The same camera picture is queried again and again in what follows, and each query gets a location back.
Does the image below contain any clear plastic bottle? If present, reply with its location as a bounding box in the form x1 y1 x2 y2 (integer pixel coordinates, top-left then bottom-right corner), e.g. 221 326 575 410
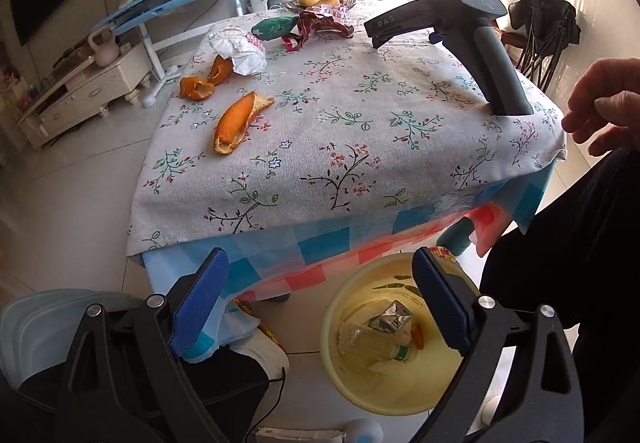
337 320 425 363

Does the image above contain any red snack wrapper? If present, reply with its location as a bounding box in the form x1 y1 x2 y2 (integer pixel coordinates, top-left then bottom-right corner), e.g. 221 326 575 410
282 4 355 52

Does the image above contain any orange peel long piece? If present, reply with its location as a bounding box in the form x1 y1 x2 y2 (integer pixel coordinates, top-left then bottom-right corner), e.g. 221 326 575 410
213 91 274 155

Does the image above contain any green snack bag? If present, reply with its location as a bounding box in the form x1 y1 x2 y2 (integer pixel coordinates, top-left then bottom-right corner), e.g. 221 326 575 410
250 15 299 41

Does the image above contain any white paper bag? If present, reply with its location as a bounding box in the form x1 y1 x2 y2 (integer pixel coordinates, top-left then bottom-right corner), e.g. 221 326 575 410
207 26 267 76

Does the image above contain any orange peel small piece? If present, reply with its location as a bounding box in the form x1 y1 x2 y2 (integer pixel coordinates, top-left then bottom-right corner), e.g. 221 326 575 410
207 55 233 86

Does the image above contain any yellow trash bin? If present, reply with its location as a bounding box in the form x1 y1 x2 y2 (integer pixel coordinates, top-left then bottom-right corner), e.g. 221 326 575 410
320 252 461 416

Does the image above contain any person's right hand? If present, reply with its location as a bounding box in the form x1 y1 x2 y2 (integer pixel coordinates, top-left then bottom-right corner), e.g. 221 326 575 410
562 58 640 157

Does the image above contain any checkered blue red tablecloth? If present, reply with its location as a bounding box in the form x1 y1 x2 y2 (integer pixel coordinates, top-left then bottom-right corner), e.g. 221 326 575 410
134 166 553 363

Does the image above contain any crushed carton in bin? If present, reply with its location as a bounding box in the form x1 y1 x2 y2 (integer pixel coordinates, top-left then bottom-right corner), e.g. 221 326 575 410
368 300 413 335

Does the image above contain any black folded chair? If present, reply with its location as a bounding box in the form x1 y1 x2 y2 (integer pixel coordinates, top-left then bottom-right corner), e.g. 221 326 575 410
509 0 582 92

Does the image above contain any dark fruit bowl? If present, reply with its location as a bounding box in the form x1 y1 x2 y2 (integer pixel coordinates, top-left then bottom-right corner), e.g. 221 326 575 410
284 0 357 13

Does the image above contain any floral grey tablecloth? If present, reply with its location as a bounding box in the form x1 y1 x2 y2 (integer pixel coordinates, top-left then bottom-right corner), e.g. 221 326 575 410
127 11 566 255

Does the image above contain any pale blue plastic stool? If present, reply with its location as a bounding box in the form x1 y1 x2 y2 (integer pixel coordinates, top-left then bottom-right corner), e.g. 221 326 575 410
1 289 141 389

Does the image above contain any white tv cabinet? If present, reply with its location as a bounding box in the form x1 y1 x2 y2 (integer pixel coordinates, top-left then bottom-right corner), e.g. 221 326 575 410
17 44 151 148

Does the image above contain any pink kettlebell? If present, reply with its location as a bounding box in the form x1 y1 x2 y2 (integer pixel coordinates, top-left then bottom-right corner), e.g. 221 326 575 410
87 25 120 67

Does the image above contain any blue study desk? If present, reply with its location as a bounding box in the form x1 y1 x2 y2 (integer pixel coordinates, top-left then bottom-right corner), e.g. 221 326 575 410
88 0 243 107

